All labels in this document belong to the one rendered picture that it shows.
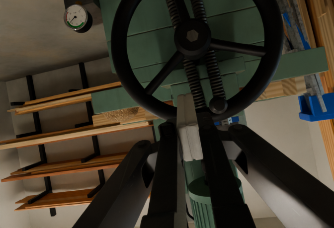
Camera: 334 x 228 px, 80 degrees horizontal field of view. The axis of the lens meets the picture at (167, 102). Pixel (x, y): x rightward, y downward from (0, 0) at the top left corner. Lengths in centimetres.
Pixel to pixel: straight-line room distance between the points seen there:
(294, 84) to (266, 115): 250
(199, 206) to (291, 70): 47
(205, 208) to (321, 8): 157
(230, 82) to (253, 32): 18
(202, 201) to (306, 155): 274
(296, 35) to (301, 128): 201
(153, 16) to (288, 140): 285
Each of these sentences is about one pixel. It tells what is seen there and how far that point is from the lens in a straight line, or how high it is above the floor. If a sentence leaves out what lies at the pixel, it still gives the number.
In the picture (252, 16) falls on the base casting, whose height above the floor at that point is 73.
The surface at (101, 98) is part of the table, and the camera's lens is 58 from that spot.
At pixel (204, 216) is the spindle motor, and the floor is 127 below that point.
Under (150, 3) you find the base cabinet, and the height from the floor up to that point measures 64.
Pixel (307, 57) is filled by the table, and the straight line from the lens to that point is 60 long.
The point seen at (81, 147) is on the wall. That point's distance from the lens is 365.
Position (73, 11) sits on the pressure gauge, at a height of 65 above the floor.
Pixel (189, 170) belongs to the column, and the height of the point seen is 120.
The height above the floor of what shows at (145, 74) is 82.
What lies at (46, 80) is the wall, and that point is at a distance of 395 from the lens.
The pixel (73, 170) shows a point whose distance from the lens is 315.
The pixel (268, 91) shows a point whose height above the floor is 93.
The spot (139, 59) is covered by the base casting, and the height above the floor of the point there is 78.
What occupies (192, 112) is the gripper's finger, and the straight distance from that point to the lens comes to 16.
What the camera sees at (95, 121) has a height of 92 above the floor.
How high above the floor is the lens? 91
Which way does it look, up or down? 1 degrees down
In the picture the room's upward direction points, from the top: 170 degrees clockwise
